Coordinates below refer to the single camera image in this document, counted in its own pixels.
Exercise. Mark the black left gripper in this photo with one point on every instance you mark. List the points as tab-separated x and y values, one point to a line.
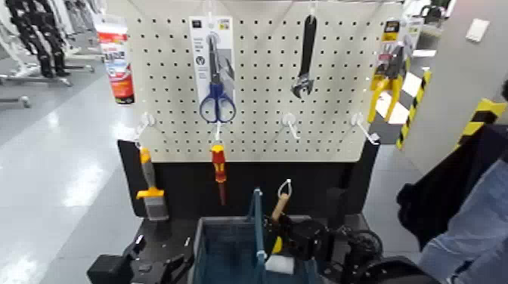
148	273

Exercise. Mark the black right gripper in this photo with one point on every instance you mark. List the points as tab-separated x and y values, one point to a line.
311	240

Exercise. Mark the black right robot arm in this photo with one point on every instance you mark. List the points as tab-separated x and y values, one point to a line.
389	271

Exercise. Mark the blue-grey plastic crate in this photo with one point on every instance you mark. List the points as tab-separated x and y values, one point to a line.
226	242

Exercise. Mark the black back panel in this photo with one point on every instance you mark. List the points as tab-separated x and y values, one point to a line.
246	178

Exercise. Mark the red-yellow screwdriver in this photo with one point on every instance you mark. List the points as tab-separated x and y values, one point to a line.
218	162

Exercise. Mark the cream perforated pegboard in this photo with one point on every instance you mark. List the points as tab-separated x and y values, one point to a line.
258	135

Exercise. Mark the person in dark jacket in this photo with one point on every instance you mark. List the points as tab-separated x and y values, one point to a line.
456	198

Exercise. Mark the black adjustable wrench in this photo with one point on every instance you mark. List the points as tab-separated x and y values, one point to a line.
307	47

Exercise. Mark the red white tube package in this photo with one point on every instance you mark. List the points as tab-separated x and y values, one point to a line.
119	63

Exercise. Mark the yellow-black hazard tape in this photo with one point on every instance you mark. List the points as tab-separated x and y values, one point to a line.
482	115

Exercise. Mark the grey rolling stand base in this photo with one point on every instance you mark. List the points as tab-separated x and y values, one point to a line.
39	80

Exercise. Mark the black background robot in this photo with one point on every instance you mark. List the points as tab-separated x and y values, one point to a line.
39	39

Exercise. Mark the white wall plate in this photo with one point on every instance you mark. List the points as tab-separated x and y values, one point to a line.
477	30

